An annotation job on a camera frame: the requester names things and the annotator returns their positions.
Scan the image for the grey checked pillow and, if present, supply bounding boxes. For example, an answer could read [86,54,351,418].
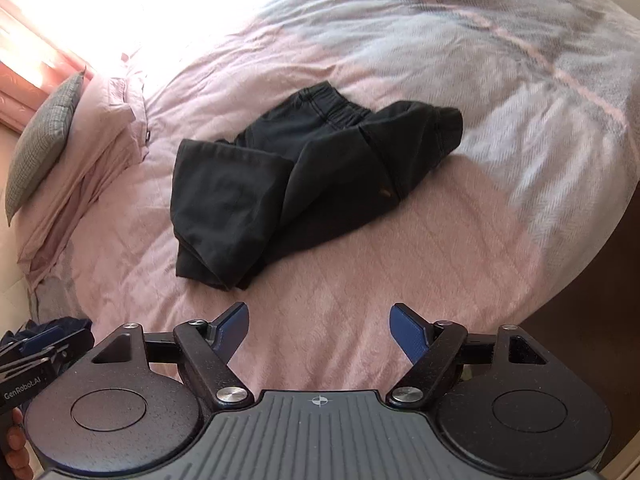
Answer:
[4,72,85,224]

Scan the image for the black trousers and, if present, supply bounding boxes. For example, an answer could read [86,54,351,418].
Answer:
[170,82,463,290]

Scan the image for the person's left hand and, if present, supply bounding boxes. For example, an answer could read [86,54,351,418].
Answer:
[6,408,34,480]

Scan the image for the pink curtain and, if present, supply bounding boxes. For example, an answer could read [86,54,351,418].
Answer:
[1,0,93,133]

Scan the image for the pink pillow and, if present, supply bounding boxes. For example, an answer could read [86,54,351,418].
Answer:
[14,72,146,287]

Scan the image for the pink and grey quilt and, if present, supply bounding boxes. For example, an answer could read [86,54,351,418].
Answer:
[34,0,639,389]

